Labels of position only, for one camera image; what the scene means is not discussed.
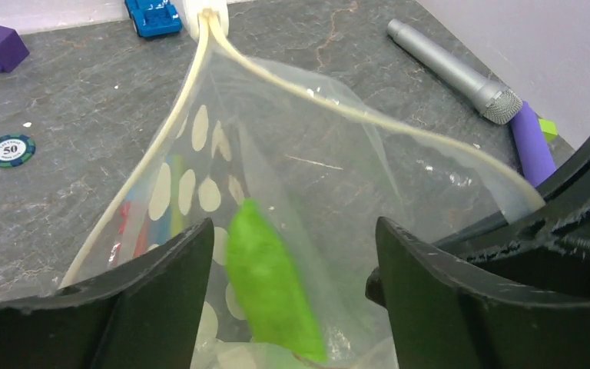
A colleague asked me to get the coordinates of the purple toy cylinder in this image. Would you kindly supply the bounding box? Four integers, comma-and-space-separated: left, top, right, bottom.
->
509, 101, 556, 187

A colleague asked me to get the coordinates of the clear polka dot zip bag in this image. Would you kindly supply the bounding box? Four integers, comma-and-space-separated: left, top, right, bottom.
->
61, 1, 544, 368

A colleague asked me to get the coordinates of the small lime green block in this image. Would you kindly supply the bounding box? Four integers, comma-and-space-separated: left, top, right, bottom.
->
538, 118, 559, 143

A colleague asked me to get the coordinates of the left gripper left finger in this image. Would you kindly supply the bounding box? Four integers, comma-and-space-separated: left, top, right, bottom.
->
0, 218, 214, 368

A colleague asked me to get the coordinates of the grey toy microphone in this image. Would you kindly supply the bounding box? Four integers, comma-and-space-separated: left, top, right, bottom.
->
386, 19, 523, 125

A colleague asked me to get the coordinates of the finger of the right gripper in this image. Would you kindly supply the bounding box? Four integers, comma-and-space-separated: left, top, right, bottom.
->
435, 137, 590, 299

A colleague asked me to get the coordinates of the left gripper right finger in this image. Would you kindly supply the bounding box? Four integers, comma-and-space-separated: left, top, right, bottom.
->
375, 217, 590, 368

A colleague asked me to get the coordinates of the red blue green block stack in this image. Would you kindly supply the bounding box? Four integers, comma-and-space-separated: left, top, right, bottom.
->
114, 155, 186, 263

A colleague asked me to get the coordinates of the green toy cucumber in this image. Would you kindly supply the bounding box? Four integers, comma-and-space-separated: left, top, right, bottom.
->
226, 198, 328, 362

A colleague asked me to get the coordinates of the green poker chip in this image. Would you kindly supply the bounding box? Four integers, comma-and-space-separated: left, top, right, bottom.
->
0, 134, 37, 168

